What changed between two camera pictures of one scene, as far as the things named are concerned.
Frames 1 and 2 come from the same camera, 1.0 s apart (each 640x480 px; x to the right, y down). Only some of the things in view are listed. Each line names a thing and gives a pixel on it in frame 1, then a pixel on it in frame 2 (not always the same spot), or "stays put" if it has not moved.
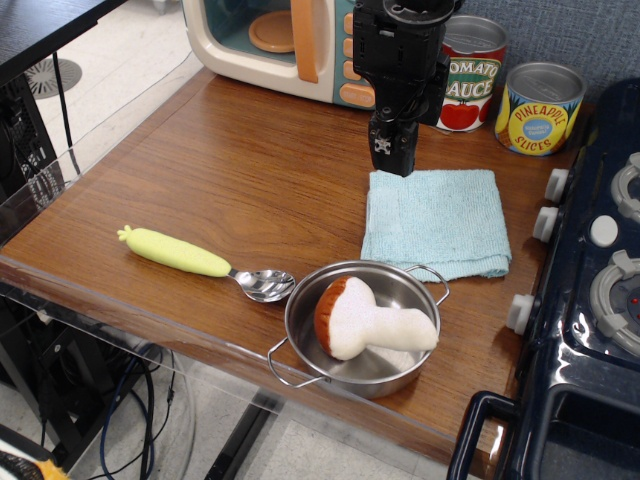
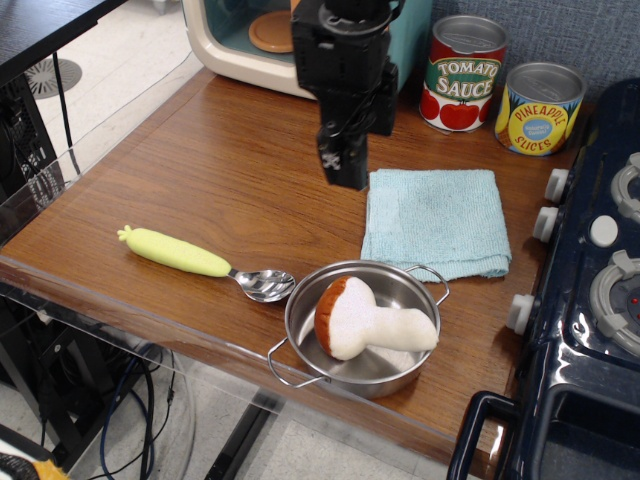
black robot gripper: [398, 51] → [347, 62]
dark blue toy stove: [579, 393] stays put
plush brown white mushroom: [348, 322] stays put
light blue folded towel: [451, 221] stays put
